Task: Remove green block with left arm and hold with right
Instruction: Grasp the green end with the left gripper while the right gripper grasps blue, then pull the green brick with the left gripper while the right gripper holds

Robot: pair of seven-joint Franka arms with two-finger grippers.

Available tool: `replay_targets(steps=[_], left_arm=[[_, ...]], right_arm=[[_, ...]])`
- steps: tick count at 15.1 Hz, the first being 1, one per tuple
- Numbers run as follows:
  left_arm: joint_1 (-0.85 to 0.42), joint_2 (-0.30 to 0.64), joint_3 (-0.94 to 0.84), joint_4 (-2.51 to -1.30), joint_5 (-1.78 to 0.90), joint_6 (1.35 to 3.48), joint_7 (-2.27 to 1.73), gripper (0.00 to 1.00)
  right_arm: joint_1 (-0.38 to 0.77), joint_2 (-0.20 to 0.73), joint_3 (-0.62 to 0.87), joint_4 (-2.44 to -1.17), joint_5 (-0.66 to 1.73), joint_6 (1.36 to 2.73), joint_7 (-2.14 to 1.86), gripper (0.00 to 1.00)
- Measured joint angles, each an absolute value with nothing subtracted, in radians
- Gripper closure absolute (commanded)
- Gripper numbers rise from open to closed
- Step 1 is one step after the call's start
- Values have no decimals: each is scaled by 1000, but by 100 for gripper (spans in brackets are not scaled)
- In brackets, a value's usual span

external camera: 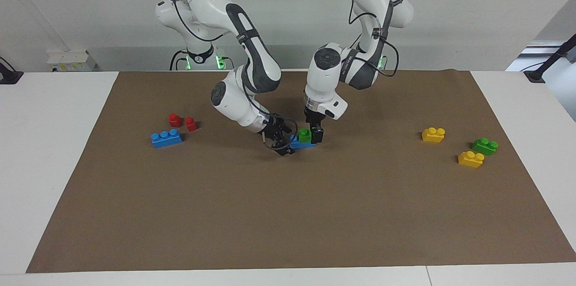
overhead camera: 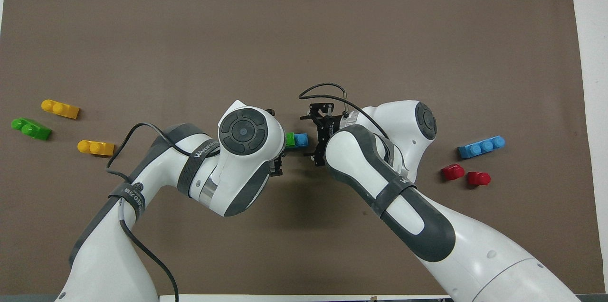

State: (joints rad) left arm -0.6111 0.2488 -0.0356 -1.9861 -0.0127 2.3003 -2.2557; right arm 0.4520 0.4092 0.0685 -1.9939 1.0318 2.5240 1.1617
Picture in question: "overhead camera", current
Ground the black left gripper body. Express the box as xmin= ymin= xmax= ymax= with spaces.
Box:
xmin=265 ymin=108 xmax=286 ymax=177

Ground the brown paper mat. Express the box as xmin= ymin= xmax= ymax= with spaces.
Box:
xmin=0 ymin=0 xmax=592 ymax=296

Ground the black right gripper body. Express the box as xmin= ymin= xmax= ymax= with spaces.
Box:
xmin=309 ymin=103 xmax=345 ymax=162

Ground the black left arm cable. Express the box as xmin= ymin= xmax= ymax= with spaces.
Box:
xmin=106 ymin=123 xmax=220 ymax=302

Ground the small red toy block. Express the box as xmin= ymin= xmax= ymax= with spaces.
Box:
xmin=467 ymin=171 xmax=492 ymax=187
xmin=441 ymin=163 xmax=466 ymax=181

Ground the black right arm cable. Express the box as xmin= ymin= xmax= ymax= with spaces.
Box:
xmin=298 ymin=83 xmax=397 ymax=170

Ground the yellow toy block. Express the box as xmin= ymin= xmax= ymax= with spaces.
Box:
xmin=77 ymin=140 xmax=115 ymax=157
xmin=41 ymin=99 xmax=80 ymax=120

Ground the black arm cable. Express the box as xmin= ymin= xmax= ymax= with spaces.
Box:
xmin=298 ymin=83 xmax=397 ymax=170
xmin=106 ymin=123 xmax=220 ymax=302

